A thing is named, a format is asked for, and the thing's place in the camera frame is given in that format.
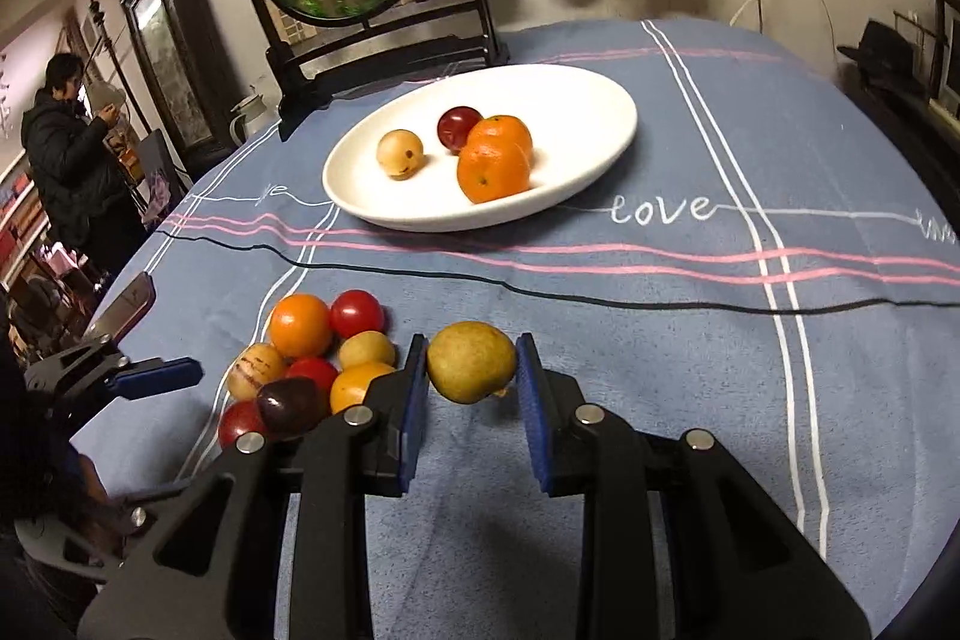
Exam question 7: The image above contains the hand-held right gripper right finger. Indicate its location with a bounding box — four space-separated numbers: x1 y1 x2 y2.
514 332 875 640

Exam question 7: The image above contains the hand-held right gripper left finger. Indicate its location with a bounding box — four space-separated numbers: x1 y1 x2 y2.
79 332 430 640

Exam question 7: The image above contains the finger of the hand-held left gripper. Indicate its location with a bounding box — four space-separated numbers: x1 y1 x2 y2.
15 481 193 582
22 340 203 420

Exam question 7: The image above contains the small orange kumquat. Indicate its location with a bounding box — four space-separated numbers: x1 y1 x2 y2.
268 293 333 360
330 362 397 416

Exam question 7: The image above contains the yellow-green round fruit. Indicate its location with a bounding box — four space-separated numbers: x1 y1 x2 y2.
426 321 518 405

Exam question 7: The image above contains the tan spotted round fruit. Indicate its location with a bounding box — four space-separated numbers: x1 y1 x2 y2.
226 344 287 401

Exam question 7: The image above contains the dark purple plum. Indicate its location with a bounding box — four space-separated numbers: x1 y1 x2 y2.
256 377 317 438

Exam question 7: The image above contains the white oval plate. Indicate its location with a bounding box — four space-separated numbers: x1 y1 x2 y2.
322 64 638 234

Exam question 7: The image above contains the grey flat phone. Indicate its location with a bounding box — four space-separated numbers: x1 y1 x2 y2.
81 271 157 341

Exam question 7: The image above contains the blue striped tablecloth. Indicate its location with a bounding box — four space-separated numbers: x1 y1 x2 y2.
71 17 960 640

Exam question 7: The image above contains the floral printed cloth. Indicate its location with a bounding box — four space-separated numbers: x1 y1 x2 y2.
139 130 188 221

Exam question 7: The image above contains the cluttered shelf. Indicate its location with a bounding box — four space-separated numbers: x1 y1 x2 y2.
0 160 53 289

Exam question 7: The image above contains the orange mandarin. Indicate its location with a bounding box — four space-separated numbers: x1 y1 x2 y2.
466 115 535 161
456 139 532 205

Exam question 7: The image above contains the white kettle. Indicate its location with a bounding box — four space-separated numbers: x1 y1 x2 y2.
229 89 282 148

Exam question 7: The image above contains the dark red plum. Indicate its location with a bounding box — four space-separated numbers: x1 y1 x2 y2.
437 105 485 154

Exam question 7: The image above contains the dark wooden cabinet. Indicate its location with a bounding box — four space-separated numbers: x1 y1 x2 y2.
112 0 237 176

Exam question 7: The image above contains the black side desk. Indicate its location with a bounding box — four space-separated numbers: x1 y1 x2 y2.
840 62 960 281

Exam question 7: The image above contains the black hat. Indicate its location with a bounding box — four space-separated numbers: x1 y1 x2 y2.
836 19 927 86

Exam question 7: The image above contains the computer monitor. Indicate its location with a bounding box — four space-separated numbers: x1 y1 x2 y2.
930 0 960 120

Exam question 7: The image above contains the thin black cable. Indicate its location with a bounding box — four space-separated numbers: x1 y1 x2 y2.
161 233 960 315

